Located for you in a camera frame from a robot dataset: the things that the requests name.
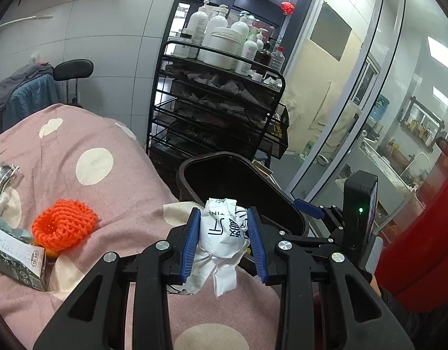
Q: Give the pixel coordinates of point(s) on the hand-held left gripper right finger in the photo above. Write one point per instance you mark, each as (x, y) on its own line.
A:
(258, 248)

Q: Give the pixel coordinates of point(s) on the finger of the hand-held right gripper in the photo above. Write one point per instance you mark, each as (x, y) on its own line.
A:
(306, 207)
(315, 240)

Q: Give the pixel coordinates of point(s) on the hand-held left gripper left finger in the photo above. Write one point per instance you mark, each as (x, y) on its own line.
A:
(189, 248)

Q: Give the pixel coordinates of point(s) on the white paper wrapper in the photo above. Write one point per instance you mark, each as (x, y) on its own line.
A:
(220, 240)

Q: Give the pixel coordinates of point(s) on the black trash bin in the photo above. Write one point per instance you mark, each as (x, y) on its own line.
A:
(227, 178)

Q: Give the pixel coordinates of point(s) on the orange foam fruit net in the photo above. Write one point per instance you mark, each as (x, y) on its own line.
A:
(74, 218)

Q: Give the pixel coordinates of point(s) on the green drink carton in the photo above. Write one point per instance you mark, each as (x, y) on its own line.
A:
(16, 262)

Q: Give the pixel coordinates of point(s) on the white floor bowl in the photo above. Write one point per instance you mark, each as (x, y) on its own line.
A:
(321, 158)

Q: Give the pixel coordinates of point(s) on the small plastic floor bottle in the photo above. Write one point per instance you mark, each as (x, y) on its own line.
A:
(309, 147)

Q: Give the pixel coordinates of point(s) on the red glossy object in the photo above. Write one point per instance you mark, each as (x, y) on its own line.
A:
(428, 233)

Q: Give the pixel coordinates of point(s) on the blue water cooler jug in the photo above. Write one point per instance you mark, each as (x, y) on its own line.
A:
(380, 106)

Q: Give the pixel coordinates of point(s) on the clear red-capped plastic bottle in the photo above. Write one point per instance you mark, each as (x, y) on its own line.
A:
(277, 60)

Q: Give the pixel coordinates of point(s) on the dark brown bottle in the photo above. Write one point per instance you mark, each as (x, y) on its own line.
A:
(262, 56)

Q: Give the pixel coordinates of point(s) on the wide white jar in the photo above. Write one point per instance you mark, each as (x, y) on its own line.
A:
(222, 49)

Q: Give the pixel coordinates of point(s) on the red hanging ornament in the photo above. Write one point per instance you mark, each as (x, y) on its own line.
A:
(287, 7)

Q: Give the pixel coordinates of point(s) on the cluster of white pump bottles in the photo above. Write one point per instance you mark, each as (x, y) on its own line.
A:
(198, 25)

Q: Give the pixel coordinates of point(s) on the black round stool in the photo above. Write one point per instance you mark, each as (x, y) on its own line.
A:
(72, 68)

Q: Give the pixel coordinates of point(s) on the grey-covered massage bed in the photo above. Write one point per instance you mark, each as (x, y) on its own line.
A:
(23, 94)

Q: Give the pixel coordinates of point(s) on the white arc floor lamp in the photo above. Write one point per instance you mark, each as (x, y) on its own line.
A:
(27, 19)

